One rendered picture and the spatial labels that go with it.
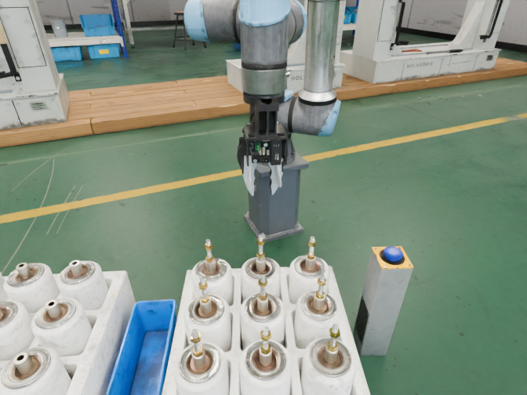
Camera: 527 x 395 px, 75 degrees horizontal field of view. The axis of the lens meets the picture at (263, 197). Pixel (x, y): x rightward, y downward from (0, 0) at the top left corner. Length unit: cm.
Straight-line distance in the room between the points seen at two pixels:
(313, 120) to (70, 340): 84
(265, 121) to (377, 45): 273
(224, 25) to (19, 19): 191
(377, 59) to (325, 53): 227
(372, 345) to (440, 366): 18
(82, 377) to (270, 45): 70
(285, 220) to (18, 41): 185
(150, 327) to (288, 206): 60
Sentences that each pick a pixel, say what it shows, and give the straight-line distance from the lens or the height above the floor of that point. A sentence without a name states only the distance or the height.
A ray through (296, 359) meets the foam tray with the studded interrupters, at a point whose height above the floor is 18.
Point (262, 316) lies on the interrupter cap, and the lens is 74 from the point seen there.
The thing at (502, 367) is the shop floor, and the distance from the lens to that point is 115.
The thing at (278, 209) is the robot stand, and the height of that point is 13.
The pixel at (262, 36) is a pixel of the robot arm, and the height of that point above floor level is 76.
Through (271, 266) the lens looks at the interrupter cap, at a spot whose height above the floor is 25.
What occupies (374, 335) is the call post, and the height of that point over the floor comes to 9.
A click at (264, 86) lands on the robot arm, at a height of 69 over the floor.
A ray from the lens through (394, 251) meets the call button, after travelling 81.
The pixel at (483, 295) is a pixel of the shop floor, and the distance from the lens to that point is 131.
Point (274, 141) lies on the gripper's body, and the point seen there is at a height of 60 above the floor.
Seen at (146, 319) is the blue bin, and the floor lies 6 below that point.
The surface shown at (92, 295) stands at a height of 21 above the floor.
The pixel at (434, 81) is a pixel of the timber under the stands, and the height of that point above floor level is 5.
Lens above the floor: 83
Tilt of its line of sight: 32 degrees down
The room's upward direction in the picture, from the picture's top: straight up
